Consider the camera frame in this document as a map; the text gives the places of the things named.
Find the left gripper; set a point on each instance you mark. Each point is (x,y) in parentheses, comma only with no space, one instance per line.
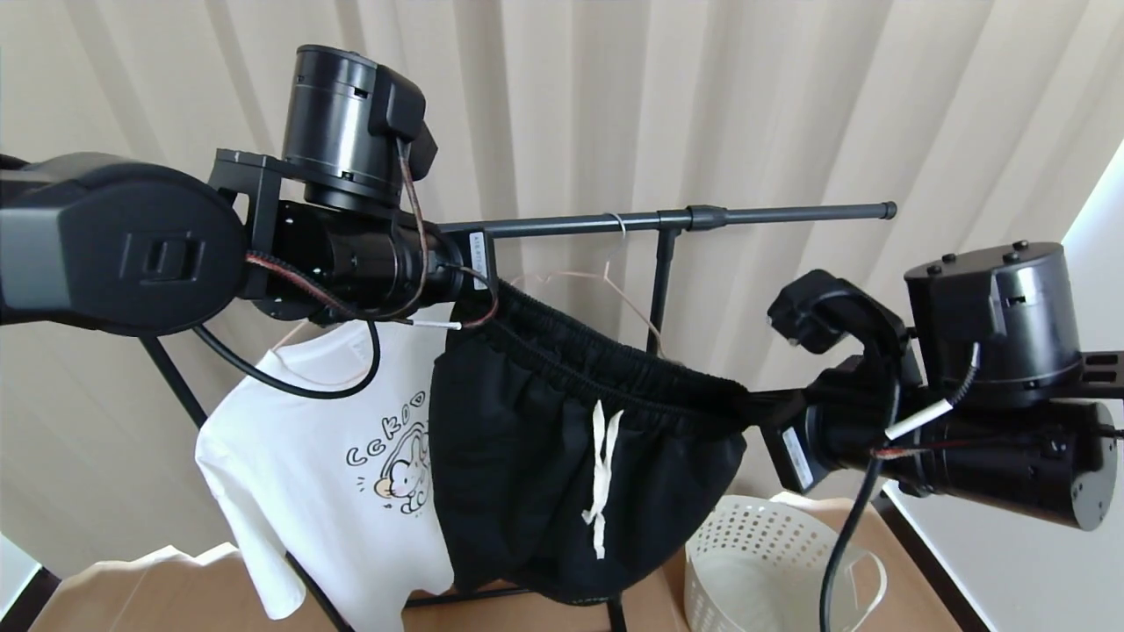
(430,263)

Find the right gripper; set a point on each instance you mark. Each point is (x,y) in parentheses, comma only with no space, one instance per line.
(843,421)

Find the white garment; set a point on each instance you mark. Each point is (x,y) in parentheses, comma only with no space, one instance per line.
(316,439)

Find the black garment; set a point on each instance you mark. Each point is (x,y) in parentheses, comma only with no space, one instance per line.
(527,456)

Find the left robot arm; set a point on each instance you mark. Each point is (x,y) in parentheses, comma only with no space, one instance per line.
(114,246)

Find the white laundry basket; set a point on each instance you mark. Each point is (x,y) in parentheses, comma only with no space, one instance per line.
(764,597)

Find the black clothes rack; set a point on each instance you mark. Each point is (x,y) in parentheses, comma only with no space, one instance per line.
(790,213)

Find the beige curtain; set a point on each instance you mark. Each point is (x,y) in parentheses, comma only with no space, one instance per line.
(702,88)

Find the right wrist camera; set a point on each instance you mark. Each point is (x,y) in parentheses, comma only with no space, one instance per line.
(825,307)

